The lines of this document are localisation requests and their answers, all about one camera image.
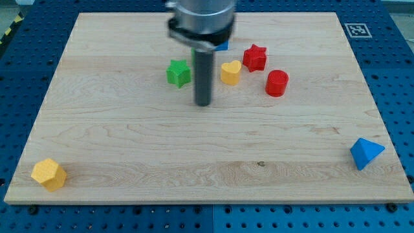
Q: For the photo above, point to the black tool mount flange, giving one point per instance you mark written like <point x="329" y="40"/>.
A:
<point x="199" y="41"/>

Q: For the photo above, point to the wooden board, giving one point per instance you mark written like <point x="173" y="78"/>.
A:
<point x="125" y="136"/>

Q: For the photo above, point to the green star block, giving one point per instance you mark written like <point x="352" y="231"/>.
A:
<point x="178" y="73"/>

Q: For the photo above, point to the red cylinder block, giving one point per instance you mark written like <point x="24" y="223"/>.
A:
<point x="276" y="84"/>

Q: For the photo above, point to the blue triangle block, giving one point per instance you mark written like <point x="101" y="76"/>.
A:
<point x="364" y="151"/>

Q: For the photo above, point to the yellow heart block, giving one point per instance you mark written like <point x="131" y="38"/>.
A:
<point x="230" y="72"/>

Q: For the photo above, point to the yellow hexagon block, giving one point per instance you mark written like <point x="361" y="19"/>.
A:
<point x="49" y="174"/>

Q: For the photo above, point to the red star block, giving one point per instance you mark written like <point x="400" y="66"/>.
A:
<point x="255" y="58"/>

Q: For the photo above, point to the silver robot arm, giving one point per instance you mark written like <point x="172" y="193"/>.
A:
<point x="202" y="25"/>

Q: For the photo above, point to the blue block behind rod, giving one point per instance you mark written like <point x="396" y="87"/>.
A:
<point x="222" y="46"/>

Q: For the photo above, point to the white fiducial marker tag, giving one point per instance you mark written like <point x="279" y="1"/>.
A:
<point x="358" y="30"/>

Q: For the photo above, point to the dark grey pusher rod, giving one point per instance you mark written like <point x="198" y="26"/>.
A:
<point x="203" y="76"/>

